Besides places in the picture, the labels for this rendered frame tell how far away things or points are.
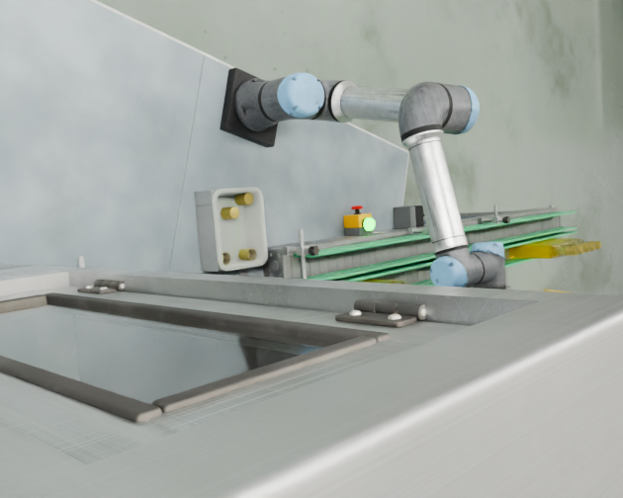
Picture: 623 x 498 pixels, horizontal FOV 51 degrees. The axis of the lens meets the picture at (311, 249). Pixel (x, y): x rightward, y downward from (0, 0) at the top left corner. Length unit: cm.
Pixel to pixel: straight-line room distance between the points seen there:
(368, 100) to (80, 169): 75
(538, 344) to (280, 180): 177
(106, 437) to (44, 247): 136
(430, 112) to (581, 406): 121
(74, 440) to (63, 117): 142
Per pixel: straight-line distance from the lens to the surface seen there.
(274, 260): 189
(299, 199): 209
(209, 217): 179
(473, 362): 28
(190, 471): 19
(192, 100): 187
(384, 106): 173
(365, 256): 212
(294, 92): 177
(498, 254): 156
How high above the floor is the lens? 226
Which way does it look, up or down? 45 degrees down
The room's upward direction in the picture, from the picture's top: 90 degrees clockwise
